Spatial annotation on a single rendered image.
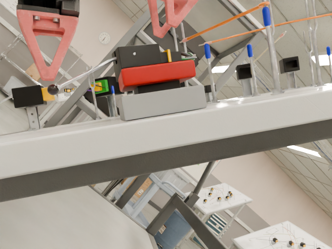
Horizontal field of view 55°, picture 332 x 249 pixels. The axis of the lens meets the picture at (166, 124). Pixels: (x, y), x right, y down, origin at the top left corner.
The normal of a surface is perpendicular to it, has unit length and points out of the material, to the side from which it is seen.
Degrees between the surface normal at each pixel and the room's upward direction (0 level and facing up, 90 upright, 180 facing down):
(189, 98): 90
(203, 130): 90
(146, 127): 90
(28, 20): 99
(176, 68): 90
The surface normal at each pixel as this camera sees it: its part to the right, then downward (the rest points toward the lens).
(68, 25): 0.33, 0.35
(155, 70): 0.18, 0.02
